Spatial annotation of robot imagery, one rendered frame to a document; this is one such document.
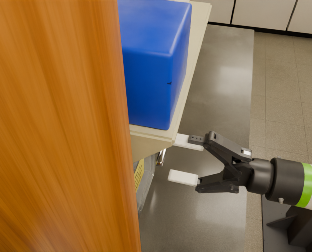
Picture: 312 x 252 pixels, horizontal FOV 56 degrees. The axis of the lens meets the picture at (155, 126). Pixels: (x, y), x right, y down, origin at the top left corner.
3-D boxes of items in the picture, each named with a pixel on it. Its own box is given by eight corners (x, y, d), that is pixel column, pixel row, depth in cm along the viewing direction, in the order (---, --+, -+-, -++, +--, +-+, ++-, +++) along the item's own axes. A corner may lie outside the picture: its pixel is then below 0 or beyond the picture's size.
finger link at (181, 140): (203, 151, 59) (203, 149, 58) (169, 145, 60) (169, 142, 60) (205, 140, 61) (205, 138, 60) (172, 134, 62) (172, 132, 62)
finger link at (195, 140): (212, 148, 59) (214, 138, 57) (187, 143, 60) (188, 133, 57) (213, 142, 60) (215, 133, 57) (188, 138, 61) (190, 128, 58)
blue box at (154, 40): (76, 115, 31) (55, 39, 24) (109, 62, 38) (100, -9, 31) (169, 132, 29) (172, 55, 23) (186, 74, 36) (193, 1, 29)
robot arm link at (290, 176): (307, 195, 54) (290, 217, 61) (302, 147, 62) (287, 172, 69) (273, 188, 55) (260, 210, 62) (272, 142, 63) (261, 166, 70)
